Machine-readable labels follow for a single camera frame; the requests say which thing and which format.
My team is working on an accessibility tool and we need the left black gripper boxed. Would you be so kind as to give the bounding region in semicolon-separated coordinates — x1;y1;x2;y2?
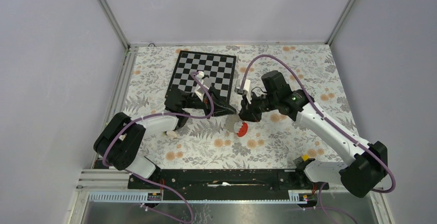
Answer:
183;85;237;119

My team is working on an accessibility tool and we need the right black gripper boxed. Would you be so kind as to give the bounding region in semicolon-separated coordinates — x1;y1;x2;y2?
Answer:
237;90;278;123

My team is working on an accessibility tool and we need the red tag keyring bundle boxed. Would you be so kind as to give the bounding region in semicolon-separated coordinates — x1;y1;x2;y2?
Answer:
225;114;248;137

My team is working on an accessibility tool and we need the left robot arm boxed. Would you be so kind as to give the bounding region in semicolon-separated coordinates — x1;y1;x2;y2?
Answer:
93;87;236;188

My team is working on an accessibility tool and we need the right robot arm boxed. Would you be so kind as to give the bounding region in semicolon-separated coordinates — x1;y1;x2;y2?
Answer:
236;71;389;198

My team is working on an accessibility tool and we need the black grey chessboard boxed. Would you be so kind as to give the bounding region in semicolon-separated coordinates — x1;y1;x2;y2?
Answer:
167;50;237;102

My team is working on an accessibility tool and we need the toy brick stack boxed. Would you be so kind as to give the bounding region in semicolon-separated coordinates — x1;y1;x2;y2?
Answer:
165;131;178;139

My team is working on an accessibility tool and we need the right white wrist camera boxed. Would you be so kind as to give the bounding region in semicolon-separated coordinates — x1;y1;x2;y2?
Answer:
234;78;251;104

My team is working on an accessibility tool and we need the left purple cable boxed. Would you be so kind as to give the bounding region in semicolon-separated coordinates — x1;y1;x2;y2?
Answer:
102;72;215;224

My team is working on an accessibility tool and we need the purple cable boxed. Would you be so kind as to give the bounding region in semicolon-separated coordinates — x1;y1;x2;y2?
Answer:
240;54;397;224
102;72;215;224

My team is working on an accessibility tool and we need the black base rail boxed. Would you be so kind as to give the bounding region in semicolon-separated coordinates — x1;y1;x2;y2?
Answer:
127;169;329;194

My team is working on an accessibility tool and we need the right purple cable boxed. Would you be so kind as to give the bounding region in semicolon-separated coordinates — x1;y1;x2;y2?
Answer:
240;54;397;224

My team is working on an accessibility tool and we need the grey perforated cable tray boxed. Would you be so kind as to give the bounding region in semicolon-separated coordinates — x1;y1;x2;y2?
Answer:
88;188;311;205

